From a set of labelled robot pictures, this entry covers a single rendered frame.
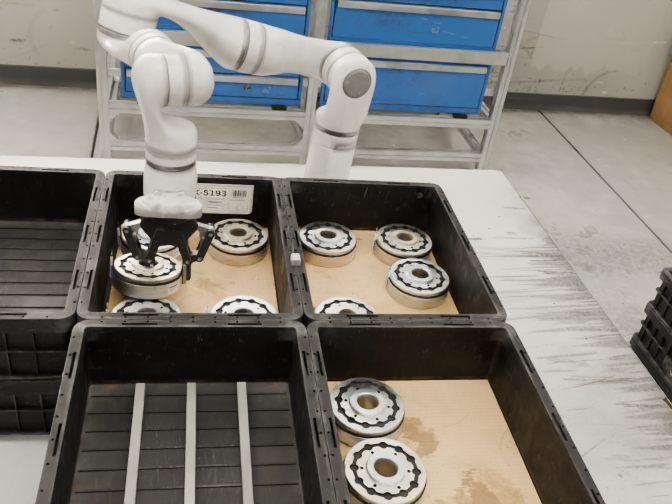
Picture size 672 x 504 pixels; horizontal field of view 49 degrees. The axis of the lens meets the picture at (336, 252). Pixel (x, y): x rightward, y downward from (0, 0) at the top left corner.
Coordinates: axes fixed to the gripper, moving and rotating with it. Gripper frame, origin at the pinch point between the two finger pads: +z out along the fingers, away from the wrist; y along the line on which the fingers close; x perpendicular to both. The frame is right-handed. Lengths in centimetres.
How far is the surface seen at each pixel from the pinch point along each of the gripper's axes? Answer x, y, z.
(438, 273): -3.3, -45.0, 0.9
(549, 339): -5, -71, 16
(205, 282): -3.6, -5.9, 4.5
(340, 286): -3.0, -28.3, 4.1
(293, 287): 8.8, -18.2, -4.2
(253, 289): -1.9, -13.6, 4.3
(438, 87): -196, -105, 39
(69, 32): -277, 57, 57
